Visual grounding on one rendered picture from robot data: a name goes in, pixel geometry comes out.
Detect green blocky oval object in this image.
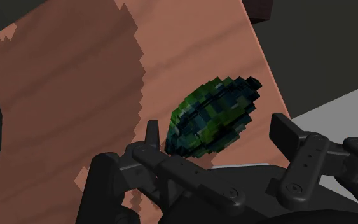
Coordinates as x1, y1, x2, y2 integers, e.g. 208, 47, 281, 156
163, 76, 263, 159

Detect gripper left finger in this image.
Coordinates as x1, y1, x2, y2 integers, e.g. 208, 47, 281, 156
75, 119, 247, 224

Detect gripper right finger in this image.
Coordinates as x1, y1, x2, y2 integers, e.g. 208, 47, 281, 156
265, 113, 358, 215

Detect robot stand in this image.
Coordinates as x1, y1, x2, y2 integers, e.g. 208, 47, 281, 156
241, 0, 275, 25

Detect brown wooden table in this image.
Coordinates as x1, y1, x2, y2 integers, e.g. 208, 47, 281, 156
0, 0, 291, 224

